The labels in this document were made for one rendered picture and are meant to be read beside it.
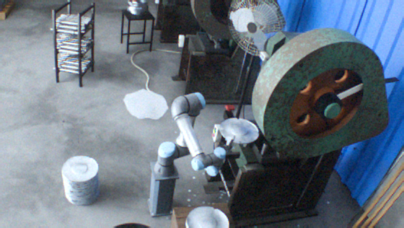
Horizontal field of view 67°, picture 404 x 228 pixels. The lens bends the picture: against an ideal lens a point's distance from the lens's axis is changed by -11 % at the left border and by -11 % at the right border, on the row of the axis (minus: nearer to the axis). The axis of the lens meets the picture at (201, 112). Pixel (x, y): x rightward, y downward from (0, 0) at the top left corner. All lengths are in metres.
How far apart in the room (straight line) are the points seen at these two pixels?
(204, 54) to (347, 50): 2.25
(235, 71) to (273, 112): 2.25
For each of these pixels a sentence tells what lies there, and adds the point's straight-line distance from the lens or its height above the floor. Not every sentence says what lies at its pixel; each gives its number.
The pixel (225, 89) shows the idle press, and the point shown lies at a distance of 4.16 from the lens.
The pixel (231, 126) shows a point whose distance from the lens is 2.52.
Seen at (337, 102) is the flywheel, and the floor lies 1.38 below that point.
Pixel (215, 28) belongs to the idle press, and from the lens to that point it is 3.50.
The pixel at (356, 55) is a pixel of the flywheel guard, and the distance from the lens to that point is 1.93.
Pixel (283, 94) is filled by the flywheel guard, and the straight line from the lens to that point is 1.80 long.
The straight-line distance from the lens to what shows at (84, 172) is 2.74.
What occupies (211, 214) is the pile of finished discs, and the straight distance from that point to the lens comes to 2.41.
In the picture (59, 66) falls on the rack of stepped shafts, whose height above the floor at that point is 0.19.
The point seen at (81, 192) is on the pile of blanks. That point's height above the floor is 0.17.
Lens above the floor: 2.25
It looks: 35 degrees down
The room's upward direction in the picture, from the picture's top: 11 degrees clockwise
